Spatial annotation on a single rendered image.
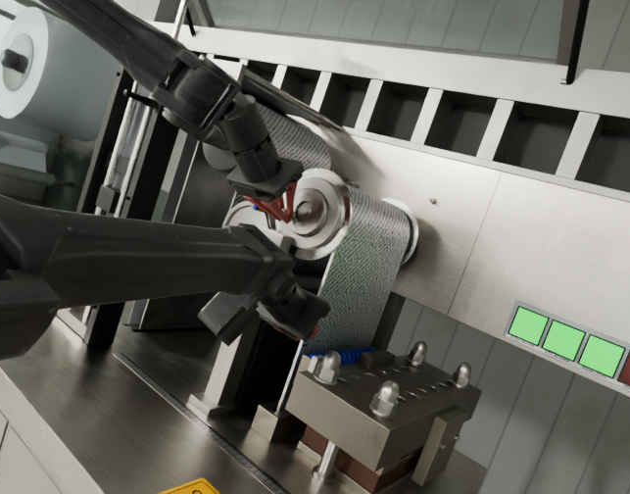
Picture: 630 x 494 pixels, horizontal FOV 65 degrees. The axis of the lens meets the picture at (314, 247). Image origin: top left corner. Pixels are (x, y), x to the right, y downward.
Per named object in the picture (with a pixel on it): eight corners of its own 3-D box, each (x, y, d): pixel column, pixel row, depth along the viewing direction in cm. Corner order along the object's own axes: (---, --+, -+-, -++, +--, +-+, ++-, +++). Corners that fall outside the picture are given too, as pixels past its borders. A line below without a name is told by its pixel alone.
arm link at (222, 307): (295, 271, 56) (242, 223, 58) (220, 345, 53) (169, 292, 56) (303, 296, 67) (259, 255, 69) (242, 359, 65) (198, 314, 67)
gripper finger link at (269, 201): (287, 239, 73) (265, 192, 67) (254, 227, 78) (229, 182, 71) (313, 209, 76) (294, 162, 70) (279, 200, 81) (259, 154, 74)
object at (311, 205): (326, 227, 74) (288, 240, 78) (334, 229, 75) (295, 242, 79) (319, 181, 75) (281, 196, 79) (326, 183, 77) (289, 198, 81)
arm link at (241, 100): (218, 119, 60) (258, 97, 60) (202, 99, 65) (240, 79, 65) (239, 163, 64) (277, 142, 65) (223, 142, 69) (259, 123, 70)
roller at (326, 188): (269, 233, 81) (294, 168, 80) (350, 250, 103) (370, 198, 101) (321, 260, 75) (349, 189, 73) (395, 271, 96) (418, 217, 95)
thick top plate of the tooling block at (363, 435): (284, 409, 72) (298, 370, 71) (401, 379, 105) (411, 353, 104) (373, 472, 63) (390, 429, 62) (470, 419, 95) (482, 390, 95)
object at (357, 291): (292, 364, 78) (331, 254, 76) (364, 354, 97) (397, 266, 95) (294, 365, 77) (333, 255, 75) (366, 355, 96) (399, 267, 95)
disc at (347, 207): (263, 239, 83) (294, 157, 81) (265, 240, 84) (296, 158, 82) (328, 274, 75) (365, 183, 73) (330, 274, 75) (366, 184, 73)
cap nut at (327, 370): (308, 374, 72) (318, 346, 71) (322, 371, 75) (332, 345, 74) (327, 386, 70) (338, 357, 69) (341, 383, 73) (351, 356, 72)
